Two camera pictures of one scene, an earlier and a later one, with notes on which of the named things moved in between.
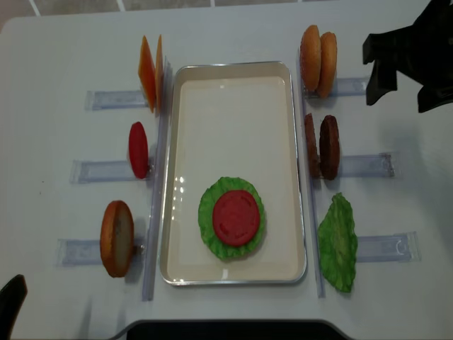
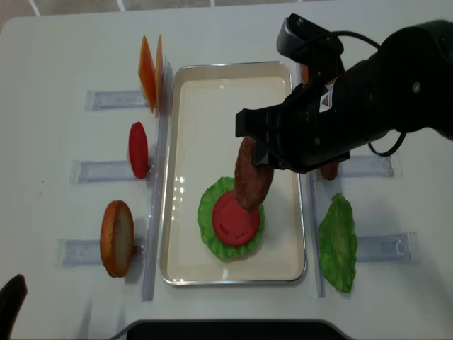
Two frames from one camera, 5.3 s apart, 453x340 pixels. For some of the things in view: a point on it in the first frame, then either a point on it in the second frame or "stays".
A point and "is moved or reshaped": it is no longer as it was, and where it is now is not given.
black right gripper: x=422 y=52 → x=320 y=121
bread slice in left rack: x=117 y=238 stays
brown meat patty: x=313 y=155 is moved or reshaped
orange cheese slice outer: x=147 y=73 stays
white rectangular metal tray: x=232 y=119 stays
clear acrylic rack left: x=76 y=252 stays
